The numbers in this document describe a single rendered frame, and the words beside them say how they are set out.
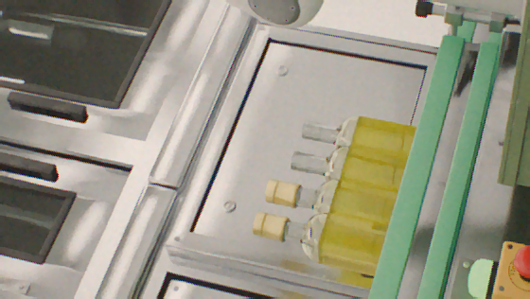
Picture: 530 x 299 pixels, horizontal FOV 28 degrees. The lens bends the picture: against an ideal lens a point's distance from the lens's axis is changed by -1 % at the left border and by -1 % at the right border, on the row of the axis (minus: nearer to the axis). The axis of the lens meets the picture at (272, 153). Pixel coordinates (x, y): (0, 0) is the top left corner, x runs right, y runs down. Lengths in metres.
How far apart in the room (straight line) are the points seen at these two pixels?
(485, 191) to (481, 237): 0.07
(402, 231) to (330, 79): 0.54
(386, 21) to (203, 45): 0.32
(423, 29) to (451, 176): 0.56
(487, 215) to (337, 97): 0.54
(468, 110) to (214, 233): 0.45
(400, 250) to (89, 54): 0.86
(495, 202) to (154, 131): 0.69
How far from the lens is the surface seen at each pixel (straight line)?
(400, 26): 1.86
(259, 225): 1.45
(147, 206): 1.67
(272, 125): 1.73
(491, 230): 1.28
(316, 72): 1.79
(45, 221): 1.74
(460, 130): 1.39
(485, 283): 1.18
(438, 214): 1.31
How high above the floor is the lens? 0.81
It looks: 14 degrees up
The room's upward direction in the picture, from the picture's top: 79 degrees counter-clockwise
